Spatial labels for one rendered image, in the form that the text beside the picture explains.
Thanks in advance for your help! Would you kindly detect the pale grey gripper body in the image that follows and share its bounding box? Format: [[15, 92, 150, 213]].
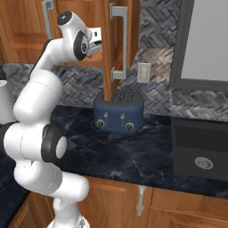
[[87, 38, 102, 58]]

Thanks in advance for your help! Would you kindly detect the black sink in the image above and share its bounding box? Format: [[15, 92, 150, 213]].
[[170, 116, 228, 183]]

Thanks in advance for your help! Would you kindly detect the wooden base cabinet door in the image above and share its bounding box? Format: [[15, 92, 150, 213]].
[[77, 176, 153, 228], [147, 207, 228, 228], [8, 191, 56, 228]]

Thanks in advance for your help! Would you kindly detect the wooden panel under sink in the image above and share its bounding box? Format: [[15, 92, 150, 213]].
[[151, 187, 228, 221]]

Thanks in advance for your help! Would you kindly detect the blue toaster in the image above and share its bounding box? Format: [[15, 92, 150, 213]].
[[93, 88, 146, 134]]

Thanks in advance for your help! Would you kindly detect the white rounded container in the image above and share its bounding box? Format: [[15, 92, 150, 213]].
[[0, 78, 17, 126]]

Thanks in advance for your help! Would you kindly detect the grey framed window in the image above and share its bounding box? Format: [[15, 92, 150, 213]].
[[169, 0, 228, 92]]

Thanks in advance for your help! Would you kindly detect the grey cabinet door handle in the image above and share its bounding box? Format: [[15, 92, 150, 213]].
[[41, 0, 56, 40], [109, 2, 129, 82]]

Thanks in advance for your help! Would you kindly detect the wooden wall cabinet door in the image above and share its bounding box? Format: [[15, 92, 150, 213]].
[[0, 0, 56, 65], [54, 0, 113, 102]]

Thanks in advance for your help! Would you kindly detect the white wall socket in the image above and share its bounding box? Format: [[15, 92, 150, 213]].
[[136, 61, 152, 85]]

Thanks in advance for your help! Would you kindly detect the grey base cabinet handle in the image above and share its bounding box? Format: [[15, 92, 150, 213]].
[[136, 184, 147, 217]]

